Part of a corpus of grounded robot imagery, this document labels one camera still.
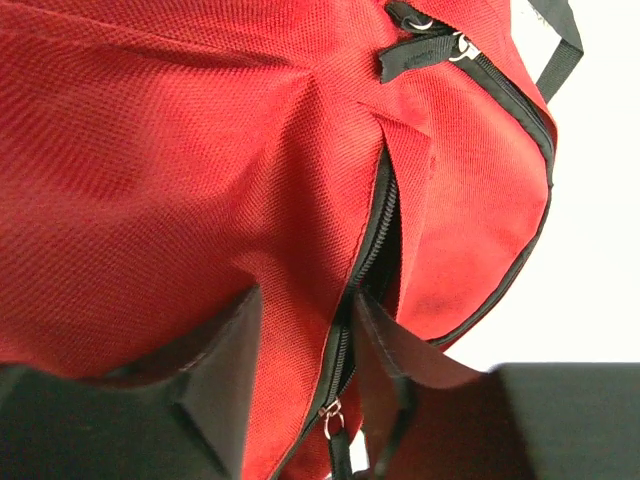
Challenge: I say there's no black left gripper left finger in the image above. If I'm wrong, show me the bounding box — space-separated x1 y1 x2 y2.
1 287 262 479

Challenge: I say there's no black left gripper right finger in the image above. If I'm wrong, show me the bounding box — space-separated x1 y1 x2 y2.
353 293 639 480

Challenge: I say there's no red backpack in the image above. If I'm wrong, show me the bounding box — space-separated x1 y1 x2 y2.
1 1 583 479

